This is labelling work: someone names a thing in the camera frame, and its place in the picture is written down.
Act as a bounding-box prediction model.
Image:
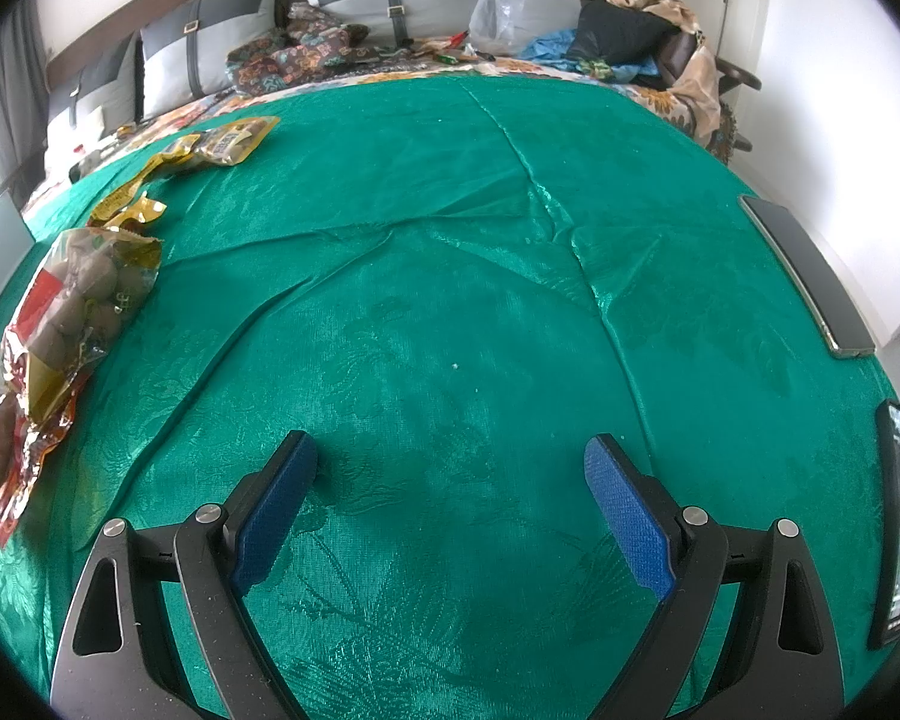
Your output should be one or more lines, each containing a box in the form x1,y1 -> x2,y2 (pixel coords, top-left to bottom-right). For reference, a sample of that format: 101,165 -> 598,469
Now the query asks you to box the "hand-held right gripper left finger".
49,430 -> 323,720

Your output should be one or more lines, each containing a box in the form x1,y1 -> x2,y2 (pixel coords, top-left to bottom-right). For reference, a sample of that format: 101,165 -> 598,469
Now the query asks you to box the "yellow peanut snack packet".
193,116 -> 282,166

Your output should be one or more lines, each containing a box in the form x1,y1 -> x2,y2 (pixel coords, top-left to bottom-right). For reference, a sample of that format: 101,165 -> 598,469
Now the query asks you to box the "clear bag of brown chestnuts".
4,227 -> 164,428

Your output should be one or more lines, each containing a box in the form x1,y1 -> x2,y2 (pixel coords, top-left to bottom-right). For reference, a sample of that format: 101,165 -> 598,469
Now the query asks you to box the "long yellow snack strip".
88,133 -> 200,226

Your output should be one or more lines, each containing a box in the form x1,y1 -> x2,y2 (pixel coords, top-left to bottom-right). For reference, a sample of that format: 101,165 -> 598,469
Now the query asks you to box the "dark floral cloth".
225,2 -> 380,96

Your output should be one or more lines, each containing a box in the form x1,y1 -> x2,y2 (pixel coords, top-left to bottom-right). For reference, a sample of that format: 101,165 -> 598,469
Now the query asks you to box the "small black object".
67,146 -> 110,182

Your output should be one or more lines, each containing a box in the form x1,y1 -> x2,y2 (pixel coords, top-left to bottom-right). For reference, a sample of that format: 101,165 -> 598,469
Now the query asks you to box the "clear plastic bag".
467,0 -> 535,57

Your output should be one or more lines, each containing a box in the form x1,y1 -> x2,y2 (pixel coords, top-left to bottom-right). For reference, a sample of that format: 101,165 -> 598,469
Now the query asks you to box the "black phone with lit screen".
866,399 -> 900,652

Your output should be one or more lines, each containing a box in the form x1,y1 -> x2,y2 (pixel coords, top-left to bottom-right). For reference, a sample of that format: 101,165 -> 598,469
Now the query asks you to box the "red clear snack packet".
0,349 -> 83,548

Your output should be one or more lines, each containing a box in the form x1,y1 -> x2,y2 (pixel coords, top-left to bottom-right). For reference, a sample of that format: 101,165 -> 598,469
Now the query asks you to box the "dark brown chair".
641,28 -> 764,162

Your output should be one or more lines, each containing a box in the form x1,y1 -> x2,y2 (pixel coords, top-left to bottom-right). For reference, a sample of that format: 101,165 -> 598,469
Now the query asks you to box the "blue cloth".
521,28 -> 642,83

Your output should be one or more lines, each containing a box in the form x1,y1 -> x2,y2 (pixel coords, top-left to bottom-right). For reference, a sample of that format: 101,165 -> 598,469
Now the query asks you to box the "grey curtain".
0,0 -> 50,192

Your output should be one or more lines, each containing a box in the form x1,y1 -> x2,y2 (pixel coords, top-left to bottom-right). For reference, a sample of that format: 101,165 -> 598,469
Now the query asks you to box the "gold foil snack packet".
105,193 -> 167,230

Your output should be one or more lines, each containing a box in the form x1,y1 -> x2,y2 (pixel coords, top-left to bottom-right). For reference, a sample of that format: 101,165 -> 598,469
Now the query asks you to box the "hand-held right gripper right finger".
583,433 -> 848,720

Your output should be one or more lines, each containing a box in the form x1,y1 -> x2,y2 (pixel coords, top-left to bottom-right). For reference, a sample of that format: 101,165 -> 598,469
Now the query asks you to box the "silver-edged phone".
737,195 -> 880,359

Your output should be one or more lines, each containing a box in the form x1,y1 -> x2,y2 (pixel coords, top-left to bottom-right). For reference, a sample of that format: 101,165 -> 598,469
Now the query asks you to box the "black bag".
566,0 -> 682,80

